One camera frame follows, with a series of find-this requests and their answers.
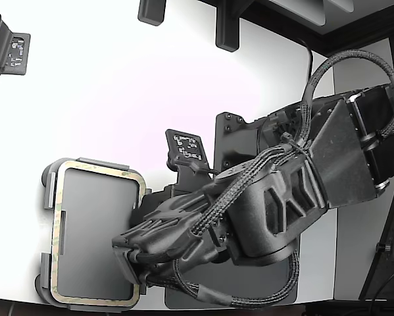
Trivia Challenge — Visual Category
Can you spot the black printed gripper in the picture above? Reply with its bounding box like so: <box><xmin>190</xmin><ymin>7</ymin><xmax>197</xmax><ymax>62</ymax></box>
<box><xmin>111</xmin><ymin>182</ymin><xmax>239</xmax><ymax>287</ymax></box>

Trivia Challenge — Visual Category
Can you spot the gray holder core block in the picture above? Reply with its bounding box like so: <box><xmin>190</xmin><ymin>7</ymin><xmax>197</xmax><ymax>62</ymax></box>
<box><xmin>57</xmin><ymin>167</ymin><xmax>141</xmax><ymax>301</ymax></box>

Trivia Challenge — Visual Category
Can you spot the black marker tag plate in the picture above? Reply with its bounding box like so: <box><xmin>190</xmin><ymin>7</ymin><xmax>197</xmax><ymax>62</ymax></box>
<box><xmin>5</xmin><ymin>32</ymin><xmax>32</xmax><ymax>76</ymax></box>
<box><xmin>165</xmin><ymin>128</ymin><xmax>211</xmax><ymax>169</ymax></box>

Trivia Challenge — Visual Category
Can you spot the black screwed mounting plate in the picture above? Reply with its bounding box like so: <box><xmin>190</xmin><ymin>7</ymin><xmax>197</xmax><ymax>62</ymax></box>
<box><xmin>214</xmin><ymin>111</ymin><xmax>262</xmax><ymax>174</ymax></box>

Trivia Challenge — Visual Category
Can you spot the short black support foot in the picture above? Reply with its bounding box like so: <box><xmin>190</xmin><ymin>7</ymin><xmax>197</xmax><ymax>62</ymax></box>
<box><xmin>137</xmin><ymin>0</ymin><xmax>167</xmax><ymax>26</ymax></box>

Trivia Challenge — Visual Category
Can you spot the long black support foot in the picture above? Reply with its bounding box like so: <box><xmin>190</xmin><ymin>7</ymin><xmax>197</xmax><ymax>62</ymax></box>
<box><xmin>215</xmin><ymin>0</ymin><xmax>241</xmax><ymax>53</ymax></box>

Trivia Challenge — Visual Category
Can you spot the gray slanted panel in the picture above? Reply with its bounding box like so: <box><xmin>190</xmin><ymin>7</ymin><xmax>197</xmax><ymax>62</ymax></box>
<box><xmin>270</xmin><ymin>0</ymin><xmax>326</xmax><ymax>27</ymax></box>

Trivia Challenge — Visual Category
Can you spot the tan adhesive-lined frame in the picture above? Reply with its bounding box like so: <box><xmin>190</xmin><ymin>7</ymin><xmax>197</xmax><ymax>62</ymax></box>
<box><xmin>50</xmin><ymin>159</ymin><xmax>147</xmax><ymax>309</ymax></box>

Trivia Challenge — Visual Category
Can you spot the gray frame holder jig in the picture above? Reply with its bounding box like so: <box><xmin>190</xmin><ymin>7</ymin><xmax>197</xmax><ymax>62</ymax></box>
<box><xmin>34</xmin><ymin>157</ymin><xmax>151</xmax><ymax>312</ymax></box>

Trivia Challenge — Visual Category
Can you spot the black braided cable loop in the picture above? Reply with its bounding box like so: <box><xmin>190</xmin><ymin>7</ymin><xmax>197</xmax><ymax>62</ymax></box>
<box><xmin>301</xmin><ymin>49</ymin><xmax>394</xmax><ymax>155</ymax></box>
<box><xmin>147</xmin><ymin>250</ymin><xmax>300</xmax><ymax>311</ymax></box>

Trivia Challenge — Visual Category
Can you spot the black braided cable bundle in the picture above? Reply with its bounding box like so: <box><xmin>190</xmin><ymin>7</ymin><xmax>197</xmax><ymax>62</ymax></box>
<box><xmin>189</xmin><ymin>140</ymin><xmax>312</xmax><ymax>236</ymax></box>

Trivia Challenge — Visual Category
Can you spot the black stand frame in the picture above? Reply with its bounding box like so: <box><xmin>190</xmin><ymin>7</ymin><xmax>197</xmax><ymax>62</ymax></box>
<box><xmin>358</xmin><ymin>157</ymin><xmax>394</xmax><ymax>300</ymax></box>

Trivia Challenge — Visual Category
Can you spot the thin black cable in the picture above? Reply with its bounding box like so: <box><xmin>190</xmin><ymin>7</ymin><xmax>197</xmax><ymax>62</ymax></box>
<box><xmin>297</xmin><ymin>38</ymin><xmax>315</xmax><ymax>86</ymax></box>

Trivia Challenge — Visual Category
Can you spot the black shelf frame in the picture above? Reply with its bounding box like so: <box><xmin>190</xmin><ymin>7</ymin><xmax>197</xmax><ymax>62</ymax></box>
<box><xmin>196</xmin><ymin>0</ymin><xmax>394</xmax><ymax>57</ymax></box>

